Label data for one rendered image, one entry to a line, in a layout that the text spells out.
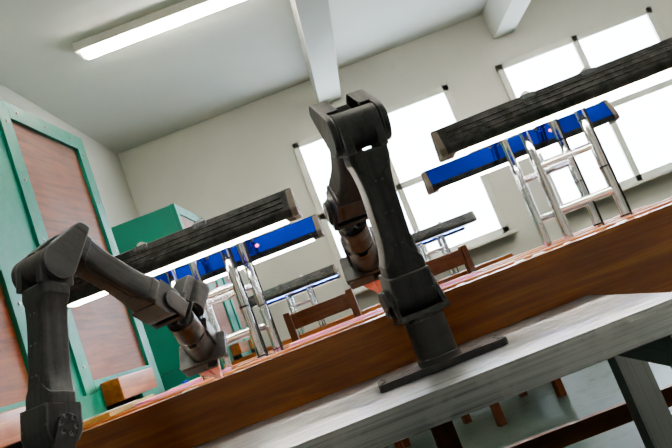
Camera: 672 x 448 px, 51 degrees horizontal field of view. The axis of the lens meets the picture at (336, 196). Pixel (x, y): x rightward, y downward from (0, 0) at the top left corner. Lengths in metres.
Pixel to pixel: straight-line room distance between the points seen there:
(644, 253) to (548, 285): 0.18
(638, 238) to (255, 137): 5.74
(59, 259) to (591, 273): 0.92
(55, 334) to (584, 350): 0.79
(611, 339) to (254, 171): 6.02
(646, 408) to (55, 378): 0.91
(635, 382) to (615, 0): 6.57
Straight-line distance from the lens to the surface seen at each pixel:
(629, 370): 1.20
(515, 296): 1.31
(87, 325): 2.37
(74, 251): 1.27
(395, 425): 0.89
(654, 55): 1.79
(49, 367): 1.20
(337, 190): 1.22
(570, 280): 1.33
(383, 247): 1.06
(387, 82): 6.94
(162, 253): 1.68
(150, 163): 7.05
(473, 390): 0.90
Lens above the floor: 0.80
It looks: 9 degrees up
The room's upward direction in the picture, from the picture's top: 21 degrees counter-clockwise
